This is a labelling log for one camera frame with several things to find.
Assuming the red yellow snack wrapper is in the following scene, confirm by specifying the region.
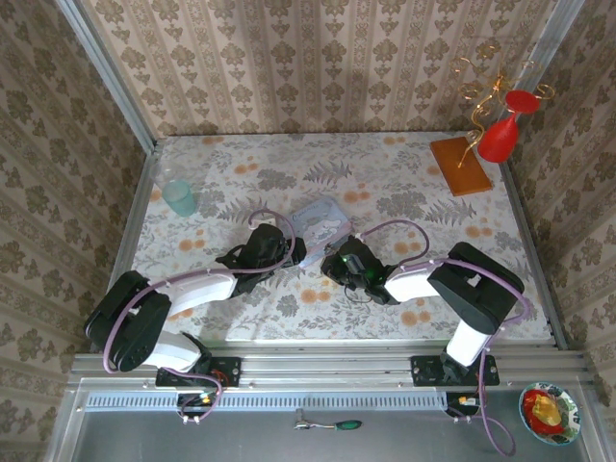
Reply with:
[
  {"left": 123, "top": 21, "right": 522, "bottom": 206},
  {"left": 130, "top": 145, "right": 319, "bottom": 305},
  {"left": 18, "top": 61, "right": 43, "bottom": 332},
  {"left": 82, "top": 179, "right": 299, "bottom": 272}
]
[{"left": 524, "top": 390, "right": 565, "bottom": 430}]

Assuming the pastel cartoon tin box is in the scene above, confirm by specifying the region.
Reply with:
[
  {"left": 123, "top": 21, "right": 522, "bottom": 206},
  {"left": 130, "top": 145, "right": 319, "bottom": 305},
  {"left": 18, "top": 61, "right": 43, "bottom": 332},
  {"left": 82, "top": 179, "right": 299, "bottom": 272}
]
[{"left": 289, "top": 196, "right": 354, "bottom": 269}]

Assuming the red wine glass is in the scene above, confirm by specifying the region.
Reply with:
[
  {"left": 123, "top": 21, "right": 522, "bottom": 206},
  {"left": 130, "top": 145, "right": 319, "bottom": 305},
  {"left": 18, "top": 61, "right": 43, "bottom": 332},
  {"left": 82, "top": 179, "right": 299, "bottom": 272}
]
[{"left": 476, "top": 89, "right": 541, "bottom": 164}]

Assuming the orange wooden base board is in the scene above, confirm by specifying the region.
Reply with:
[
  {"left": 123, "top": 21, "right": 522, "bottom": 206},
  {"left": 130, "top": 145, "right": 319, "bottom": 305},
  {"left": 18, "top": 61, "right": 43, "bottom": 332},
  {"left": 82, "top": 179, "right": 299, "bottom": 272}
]
[{"left": 428, "top": 137, "right": 494, "bottom": 197}]

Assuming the green-handled ratchet screwdriver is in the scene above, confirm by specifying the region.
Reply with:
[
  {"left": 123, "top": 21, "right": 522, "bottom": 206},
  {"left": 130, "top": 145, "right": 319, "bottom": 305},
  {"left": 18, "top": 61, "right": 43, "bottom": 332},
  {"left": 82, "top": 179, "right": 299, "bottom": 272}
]
[{"left": 294, "top": 407, "right": 364, "bottom": 432}]

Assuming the clear plastic cup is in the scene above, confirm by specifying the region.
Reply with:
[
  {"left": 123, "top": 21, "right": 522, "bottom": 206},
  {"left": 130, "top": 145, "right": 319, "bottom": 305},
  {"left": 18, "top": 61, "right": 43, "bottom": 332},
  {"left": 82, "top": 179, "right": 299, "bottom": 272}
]
[{"left": 148, "top": 161, "right": 180, "bottom": 187}]

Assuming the gold wire stand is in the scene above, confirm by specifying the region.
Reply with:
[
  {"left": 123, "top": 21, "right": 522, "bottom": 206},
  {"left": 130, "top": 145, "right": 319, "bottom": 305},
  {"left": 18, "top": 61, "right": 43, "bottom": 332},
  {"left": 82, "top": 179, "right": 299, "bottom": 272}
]
[{"left": 451, "top": 40, "right": 555, "bottom": 169}]

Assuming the patterned ceramic bowl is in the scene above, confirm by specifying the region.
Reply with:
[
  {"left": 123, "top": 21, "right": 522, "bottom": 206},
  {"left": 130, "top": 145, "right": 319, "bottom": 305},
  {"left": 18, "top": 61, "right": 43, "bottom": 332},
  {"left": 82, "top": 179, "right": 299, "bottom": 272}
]
[{"left": 518, "top": 382, "right": 582, "bottom": 449}]

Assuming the floral tablecloth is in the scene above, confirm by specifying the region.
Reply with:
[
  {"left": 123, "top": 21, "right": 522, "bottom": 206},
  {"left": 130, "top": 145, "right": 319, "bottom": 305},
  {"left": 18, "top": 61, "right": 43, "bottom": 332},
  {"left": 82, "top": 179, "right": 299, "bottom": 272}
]
[{"left": 115, "top": 133, "right": 541, "bottom": 345}]

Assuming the grey slotted cable duct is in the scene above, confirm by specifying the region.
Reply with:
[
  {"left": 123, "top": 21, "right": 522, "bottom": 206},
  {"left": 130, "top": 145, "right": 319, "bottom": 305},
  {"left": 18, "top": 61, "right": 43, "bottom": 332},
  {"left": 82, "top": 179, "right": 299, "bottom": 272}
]
[{"left": 85, "top": 390, "right": 447, "bottom": 413}]

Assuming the aluminium profile frame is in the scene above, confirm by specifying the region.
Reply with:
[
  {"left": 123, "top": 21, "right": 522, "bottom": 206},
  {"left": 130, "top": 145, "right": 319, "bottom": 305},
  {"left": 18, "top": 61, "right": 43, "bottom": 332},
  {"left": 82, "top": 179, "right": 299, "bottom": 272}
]
[{"left": 45, "top": 0, "right": 608, "bottom": 462}]

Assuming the teal translucent cup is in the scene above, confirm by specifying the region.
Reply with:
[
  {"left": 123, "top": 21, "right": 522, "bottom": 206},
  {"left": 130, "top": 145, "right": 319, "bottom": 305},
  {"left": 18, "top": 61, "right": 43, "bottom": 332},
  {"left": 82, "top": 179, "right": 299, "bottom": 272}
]
[{"left": 162, "top": 180, "right": 196, "bottom": 218}]

